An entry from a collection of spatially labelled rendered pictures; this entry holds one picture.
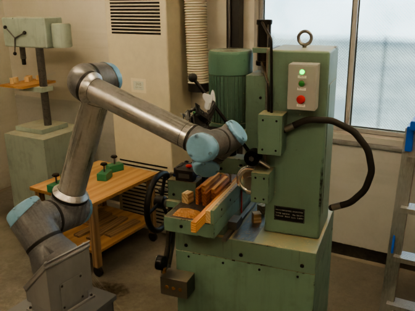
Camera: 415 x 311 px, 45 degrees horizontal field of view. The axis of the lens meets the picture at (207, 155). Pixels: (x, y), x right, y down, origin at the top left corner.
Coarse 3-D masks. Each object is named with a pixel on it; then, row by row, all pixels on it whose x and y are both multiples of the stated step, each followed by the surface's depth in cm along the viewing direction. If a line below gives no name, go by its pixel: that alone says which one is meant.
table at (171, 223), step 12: (168, 204) 216; (180, 204) 204; (192, 204) 203; (240, 204) 214; (168, 216) 193; (228, 216) 201; (168, 228) 194; (180, 228) 192; (204, 228) 188; (216, 228) 188
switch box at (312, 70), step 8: (296, 64) 172; (304, 64) 171; (312, 64) 170; (320, 64) 174; (288, 72) 173; (296, 72) 172; (312, 72) 170; (288, 80) 174; (296, 80) 173; (304, 80) 172; (312, 80) 171; (288, 88) 175; (296, 88) 174; (312, 88) 172; (288, 96) 176; (296, 96) 175; (304, 96) 174; (312, 96) 172; (288, 104) 176; (312, 104) 173
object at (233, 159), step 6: (228, 156) 208; (234, 156) 208; (240, 156) 208; (222, 162) 208; (228, 162) 207; (234, 162) 206; (240, 162) 205; (222, 168) 209; (228, 168) 208; (234, 168) 207; (228, 174) 212
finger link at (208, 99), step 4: (212, 92) 189; (204, 96) 185; (208, 96) 187; (212, 96) 188; (204, 100) 185; (208, 100) 186; (212, 100) 187; (204, 104) 185; (208, 104) 186; (204, 108) 185; (208, 108) 186
